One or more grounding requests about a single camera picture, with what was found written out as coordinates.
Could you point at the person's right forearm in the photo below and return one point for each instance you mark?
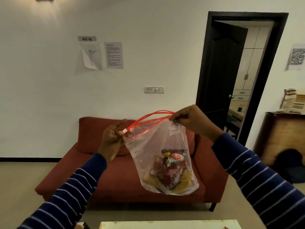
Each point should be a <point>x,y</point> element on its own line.
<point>259,181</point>

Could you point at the yellow snack packet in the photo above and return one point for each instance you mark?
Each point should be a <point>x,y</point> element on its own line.
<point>187,182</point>

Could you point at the person's left forearm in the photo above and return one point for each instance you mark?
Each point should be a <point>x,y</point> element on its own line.
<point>69,195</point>

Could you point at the clear red-sealed zip bag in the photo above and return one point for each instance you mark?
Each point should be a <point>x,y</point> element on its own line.
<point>152,150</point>

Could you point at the black bag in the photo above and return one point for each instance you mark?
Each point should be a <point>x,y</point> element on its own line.
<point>289,165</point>

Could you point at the person's left hand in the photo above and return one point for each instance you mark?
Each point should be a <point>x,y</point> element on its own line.
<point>108,143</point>

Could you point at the dark red snack packet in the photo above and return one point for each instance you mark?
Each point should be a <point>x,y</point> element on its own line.
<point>171,176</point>

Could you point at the paper sheet with text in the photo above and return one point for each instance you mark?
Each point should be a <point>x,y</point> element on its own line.
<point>114,55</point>

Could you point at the grey wall label sign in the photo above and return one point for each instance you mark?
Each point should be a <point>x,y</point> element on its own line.
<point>87,38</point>

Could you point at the paper sheet with figure drawing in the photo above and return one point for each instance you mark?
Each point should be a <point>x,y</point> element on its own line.
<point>91,56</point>

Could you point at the brown wooden cabinet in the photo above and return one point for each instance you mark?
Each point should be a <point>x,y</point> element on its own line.
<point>278,135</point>

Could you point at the red sofa back cushion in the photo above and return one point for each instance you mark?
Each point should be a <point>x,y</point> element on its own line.
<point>91,133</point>

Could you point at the black snack packet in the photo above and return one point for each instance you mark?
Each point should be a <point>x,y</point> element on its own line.
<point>173,156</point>

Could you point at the person's left thumb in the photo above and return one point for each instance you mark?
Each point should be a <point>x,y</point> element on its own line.
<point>120,125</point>

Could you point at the white wardrobe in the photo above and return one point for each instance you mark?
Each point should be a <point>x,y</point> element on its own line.
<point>250,64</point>

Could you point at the red sofa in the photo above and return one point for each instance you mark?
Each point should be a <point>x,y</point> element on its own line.
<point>119,181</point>

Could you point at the white wall switch panel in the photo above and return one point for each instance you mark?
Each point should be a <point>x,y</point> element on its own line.
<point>154,89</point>

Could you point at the dark wooden door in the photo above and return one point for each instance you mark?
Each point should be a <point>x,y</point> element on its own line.
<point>219,73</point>

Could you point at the paper sheet with square code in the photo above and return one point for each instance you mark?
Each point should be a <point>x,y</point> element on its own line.
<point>297,57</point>

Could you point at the person's right thumb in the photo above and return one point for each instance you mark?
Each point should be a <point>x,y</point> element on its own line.
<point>175,119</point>

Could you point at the person's right hand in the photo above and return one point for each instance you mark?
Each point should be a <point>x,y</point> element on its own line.
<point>195,121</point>

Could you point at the small black device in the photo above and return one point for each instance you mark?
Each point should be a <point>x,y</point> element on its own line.
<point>241,108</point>

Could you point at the pile of striped cloths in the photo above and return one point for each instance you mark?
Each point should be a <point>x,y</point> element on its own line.
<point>292,101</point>

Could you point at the dark door frame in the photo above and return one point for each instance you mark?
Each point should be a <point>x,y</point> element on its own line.
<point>274,57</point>

